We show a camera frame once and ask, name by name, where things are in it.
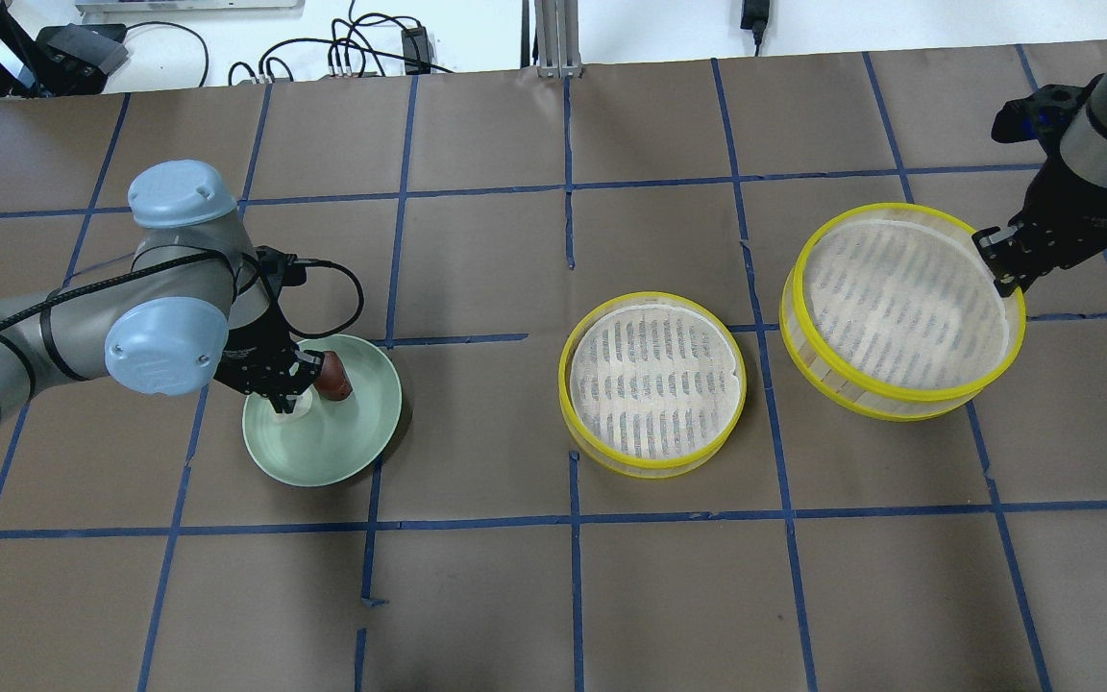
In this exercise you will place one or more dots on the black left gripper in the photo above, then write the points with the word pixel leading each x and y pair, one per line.
pixel 251 343

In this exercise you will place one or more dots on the reddish brown bun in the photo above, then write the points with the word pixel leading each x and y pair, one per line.
pixel 332 382

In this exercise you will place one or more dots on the light green bowl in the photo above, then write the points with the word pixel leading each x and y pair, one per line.
pixel 336 439

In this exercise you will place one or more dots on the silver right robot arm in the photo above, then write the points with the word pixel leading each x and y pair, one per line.
pixel 1083 147

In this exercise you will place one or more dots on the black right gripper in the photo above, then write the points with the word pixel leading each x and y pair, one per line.
pixel 1060 197

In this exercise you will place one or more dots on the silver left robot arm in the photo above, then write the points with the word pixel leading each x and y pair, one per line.
pixel 199 304

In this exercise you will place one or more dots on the aluminium frame post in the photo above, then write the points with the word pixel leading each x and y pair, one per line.
pixel 557 39

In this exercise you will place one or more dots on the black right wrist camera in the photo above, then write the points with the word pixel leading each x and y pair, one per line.
pixel 1043 116

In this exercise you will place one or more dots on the black power adapter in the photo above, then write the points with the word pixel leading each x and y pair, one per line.
pixel 417 52

